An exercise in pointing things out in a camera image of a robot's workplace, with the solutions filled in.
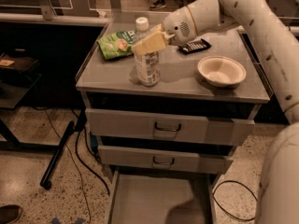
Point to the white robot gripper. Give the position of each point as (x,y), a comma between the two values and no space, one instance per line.
(177,27)

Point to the clear plastic bottle white cap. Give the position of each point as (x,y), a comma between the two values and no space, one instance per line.
(147,66)

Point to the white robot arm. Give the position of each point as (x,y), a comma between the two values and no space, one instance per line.
(277,50)

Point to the grey metal drawer cabinet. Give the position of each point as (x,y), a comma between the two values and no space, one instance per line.
(180,91)

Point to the top grey drawer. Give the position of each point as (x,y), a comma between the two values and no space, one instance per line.
(168,127)

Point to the middle grey drawer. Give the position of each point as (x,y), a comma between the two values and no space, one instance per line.
(166,160)

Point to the bottom grey open drawer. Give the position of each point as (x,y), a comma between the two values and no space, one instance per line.
(142,197)

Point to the dark candy bar wrapper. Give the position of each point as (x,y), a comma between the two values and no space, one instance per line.
(194,46)

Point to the green snack chip bag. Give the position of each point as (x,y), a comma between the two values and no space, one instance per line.
(116,45)

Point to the white paper bowl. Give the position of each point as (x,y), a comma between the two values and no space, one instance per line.
(221,71)

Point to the dark tray with orange card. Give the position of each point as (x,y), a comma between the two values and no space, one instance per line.
(18,60)

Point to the black side table left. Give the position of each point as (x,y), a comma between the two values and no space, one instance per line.
(11,96)

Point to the black pole with wheel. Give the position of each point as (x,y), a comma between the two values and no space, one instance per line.
(45,182)

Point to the brown shoe bottom left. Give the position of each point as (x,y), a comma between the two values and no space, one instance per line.
(10,213)

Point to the white rail left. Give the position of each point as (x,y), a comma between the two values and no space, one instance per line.
(56,20)

